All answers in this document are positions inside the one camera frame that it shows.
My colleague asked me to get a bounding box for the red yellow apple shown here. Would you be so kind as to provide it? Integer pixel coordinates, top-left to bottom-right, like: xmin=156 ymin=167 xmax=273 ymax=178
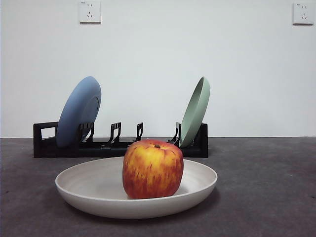
xmin=122 ymin=139 xmax=185 ymax=199

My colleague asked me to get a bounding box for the cream yellow plate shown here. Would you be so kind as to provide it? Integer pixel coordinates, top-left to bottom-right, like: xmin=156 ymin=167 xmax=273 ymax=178
xmin=55 ymin=157 xmax=218 ymax=220

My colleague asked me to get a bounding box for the green plate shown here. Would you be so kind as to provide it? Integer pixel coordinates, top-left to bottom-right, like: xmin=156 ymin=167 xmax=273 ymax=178
xmin=179 ymin=76 xmax=211 ymax=148

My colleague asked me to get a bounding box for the blue plate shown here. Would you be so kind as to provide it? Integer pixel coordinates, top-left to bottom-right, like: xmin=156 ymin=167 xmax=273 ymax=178
xmin=56 ymin=76 xmax=102 ymax=148

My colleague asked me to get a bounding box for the black plate rack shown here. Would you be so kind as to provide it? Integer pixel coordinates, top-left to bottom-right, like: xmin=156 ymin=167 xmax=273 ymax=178
xmin=33 ymin=121 xmax=209 ymax=158

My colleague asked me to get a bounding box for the white wall socket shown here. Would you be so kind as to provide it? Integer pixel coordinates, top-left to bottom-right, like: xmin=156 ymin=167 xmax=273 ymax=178
xmin=292 ymin=2 xmax=315 ymax=25
xmin=79 ymin=0 xmax=102 ymax=24

